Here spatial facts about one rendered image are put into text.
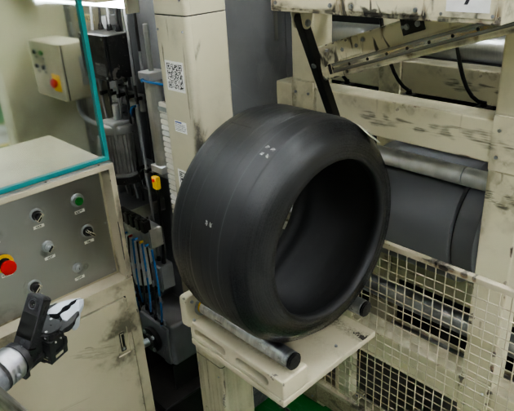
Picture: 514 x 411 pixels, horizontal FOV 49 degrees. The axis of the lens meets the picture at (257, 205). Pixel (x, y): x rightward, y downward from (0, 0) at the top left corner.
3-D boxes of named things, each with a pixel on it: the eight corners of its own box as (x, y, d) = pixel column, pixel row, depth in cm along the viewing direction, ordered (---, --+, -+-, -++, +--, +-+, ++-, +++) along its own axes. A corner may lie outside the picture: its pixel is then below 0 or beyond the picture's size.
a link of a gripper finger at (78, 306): (83, 315, 137) (56, 338, 130) (81, 295, 134) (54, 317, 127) (94, 319, 136) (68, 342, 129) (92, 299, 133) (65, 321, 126)
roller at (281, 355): (197, 314, 157) (195, 300, 155) (209, 307, 160) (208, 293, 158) (289, 374, 134) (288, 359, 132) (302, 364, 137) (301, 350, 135)
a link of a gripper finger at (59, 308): (73, 311, 138) (46, 333, 131) (71, 291, 136) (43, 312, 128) (83, 315, 137) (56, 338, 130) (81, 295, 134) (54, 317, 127)
